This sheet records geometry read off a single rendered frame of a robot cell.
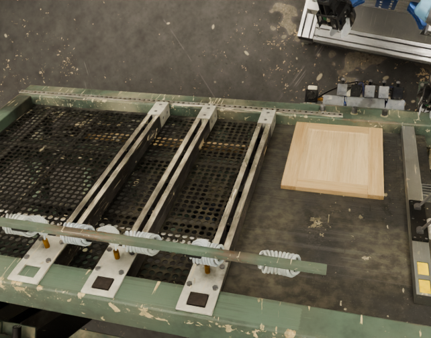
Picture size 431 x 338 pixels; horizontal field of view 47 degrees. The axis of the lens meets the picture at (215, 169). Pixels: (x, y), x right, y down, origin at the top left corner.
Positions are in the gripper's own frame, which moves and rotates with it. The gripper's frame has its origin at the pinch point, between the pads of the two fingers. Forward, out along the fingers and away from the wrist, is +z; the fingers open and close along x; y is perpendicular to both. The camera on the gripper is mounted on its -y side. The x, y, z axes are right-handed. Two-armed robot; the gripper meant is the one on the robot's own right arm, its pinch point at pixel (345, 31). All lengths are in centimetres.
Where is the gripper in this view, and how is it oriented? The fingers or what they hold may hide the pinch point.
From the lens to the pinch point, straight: 165.5
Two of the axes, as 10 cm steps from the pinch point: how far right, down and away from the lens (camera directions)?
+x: 7.7, 3.3, -5.5
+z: 3.7, 4.7, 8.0
